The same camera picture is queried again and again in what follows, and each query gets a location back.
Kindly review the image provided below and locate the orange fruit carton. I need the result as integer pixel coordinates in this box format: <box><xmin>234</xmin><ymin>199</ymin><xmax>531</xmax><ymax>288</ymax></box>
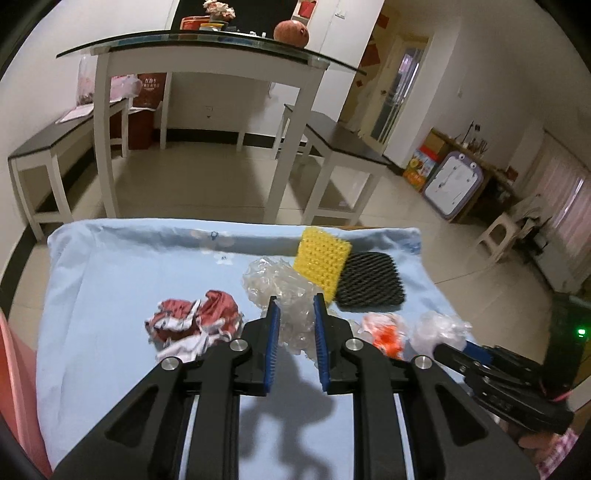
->
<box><xmin>403</xmin><ymin>148</ymin><xmax>439</xmax><ymax>192</ymax></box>

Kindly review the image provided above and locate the light blue printed blanket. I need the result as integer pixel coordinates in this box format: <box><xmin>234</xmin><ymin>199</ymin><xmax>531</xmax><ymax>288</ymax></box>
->
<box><xmin>36</xmin><ymin>217</ymin><xmax>476</xmax><ymax>480</ymax></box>

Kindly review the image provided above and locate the pinkish plastic bag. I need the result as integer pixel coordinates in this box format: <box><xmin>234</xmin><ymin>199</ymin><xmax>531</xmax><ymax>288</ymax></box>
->
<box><xmin>111</xmin><ymin>74</ymin><xmax>143</xmax><ymax>100</ymax></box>

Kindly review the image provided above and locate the white paper sheet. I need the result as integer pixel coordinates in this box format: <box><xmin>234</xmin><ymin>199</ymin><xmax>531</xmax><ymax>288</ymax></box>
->
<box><xmin>55</xmin><ymin>104</ymin><xmax>95</xmax><ymax>123</ymax></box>

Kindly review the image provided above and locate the dark-top white bench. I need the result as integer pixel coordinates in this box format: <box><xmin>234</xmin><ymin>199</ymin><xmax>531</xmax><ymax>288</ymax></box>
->
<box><xmin>272</xmin><ymin>104</ymin><xmax>393</xmax><ymax>227</ymax></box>
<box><xmin>8</xmin><ymin>97</ymin><xmax>130</xmax><ymax>243</ymax></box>

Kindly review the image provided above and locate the pomegranate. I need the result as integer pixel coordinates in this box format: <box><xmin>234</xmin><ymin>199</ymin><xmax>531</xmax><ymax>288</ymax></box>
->
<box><xmin>273</xmin><ymin>20</ymin><xmax>309</xmax><ymax>47</ymax></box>

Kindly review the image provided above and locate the red white paper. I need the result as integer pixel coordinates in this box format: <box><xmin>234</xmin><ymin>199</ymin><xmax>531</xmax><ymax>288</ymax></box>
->
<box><xmin>144</xmin><ymin>290</ymin><xmax>244</xmax><ymax>363</ymax></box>

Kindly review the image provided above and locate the person's right hand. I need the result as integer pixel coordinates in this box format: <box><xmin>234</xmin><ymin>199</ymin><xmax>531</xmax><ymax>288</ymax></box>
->
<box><xmin>517</xmin><ymin>431</ymin><xmax>552</xmax><ymax>462</ymax></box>

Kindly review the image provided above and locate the glass door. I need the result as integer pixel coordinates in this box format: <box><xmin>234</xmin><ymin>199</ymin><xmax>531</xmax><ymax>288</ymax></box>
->
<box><xmin>369</xmin><ymin>37</ymin><xmax>432</xmax><ymax>153</ymax></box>

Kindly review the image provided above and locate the black foam net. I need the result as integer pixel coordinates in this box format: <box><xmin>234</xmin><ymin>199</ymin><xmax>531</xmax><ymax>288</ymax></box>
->
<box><xmin>333</xmin><ymin>251</ymin><xmax>408</xmax><ymax>312</ymax></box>

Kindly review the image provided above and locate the white plastic stool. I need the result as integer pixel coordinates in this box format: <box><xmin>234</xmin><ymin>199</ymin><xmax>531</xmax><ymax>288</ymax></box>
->
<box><xmin>475</xmin><ymin>212</ymin><xmax>520</xmax><ymax>264</ymax></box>

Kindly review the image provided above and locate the cluttered wooden desk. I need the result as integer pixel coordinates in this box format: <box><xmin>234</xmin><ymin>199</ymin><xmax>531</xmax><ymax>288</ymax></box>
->
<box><xmin>429</xmin><ymin>127</ymin><xmax>522</xmax><ymax>222</ymax></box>

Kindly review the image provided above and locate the pink plastic bucket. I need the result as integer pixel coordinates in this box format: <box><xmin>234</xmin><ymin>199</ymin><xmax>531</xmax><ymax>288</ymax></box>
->
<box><xmin>0</xmin><ymin>309</ymin><xmax>52</xmax><ymax>479</ymax></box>

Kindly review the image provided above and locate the white glass-top table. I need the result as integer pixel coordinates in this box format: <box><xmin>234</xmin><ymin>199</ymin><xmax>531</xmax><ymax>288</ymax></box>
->
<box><xmin>55</xmin><ymin>30</ymin><xmax>368</xmax><ymax>224</ymax></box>

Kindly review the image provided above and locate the dark red paper bag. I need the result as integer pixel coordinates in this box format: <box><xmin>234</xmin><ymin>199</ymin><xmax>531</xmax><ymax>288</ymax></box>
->
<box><xmin>127</xmin><ymin>73</ymin><xmax>164</xmax><ymax>149</ymax></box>

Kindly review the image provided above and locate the pile of clothes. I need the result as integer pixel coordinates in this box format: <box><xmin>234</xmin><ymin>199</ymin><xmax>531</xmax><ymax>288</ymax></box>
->
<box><xmin>512</xmin><ymin>194</ymin><xmax>561</xmax><ymax>241</ymax></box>

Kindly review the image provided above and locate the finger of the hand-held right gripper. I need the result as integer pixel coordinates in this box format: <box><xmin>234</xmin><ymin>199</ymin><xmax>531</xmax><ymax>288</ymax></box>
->
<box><xmin>463</xmin><ymin>340</ymin><xmax>532</xmax><ymax>367</ymax></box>
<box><xmin>433</xmin><ymin>344</ymin><xmax>492</xmax><ymax>377</ymax></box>

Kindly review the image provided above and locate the orange white plastic bag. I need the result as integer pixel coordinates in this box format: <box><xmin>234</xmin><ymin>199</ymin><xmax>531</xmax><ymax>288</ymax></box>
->
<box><xmin>360</xmin><ymin>312</ymin><xmax>409</xmax><ymax>361</ymax></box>

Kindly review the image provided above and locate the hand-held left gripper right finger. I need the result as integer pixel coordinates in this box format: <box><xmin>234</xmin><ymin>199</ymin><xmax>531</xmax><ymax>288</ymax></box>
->
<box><xmin>313</xmin><ymin>293</ymin><xmax>541</xmax><ymax>480</ymax></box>

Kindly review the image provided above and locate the pink window curtain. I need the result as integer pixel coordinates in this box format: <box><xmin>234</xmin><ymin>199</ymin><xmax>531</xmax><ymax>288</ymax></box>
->
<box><xmin>531</xmin><ymin>138</ymin><xmax>591</xmax><ymax>232</ymax></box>

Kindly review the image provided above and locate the pink flower bouquet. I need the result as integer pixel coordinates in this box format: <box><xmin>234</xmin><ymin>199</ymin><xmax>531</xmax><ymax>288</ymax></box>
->
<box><xmin>203</xmin><ymin>0</ymin><xmax>235</xmax><ymax>21</ymax></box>

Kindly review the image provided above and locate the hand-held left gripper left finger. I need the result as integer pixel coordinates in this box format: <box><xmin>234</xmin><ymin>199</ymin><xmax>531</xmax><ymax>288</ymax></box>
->
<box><xmin>53</xmin><ymin>295</ymin><xmax>282</xmax><ymax>480</ymax></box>

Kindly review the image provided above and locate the red paper wall decoration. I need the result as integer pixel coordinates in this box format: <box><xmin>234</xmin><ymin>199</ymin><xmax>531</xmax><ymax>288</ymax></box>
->
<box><xmin>360</xmin><ymin>44</ymin><xmax>382</xmax><ymax>70</ymax></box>

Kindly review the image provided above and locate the person's right forearm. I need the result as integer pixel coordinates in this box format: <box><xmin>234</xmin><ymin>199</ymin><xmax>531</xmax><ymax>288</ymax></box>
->
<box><xmin>540</xmin><ymin>427</ymin><xmax>580</xmax><ymax>478</ymax></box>

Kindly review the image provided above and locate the yellow foam net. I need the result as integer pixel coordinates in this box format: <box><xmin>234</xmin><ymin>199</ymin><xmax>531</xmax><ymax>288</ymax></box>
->
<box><xmin>293</xmin><ymin>226</ymin><xmax>353</xmax><ymax>305</ymax></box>

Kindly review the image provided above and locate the brown cardboard box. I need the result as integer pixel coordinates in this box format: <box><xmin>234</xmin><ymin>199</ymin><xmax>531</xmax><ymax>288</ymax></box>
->
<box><xmin>422</xmin><ymin>131</ymin><xmax>451</xmax><ymax>158</ymax></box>

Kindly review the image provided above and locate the clear bubble wrap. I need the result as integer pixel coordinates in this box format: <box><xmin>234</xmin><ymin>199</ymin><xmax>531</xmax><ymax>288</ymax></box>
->
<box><xmin>242</xmin><ymin>255</ymin><xmax>324</xmax><ymax>356</ymax></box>

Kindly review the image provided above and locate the black television screen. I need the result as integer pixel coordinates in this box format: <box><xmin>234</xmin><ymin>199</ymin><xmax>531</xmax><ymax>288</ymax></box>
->
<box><xmin>171</xmin><ymin>0</ymin><xmax>301</xmax><ymax>33</ymax></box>

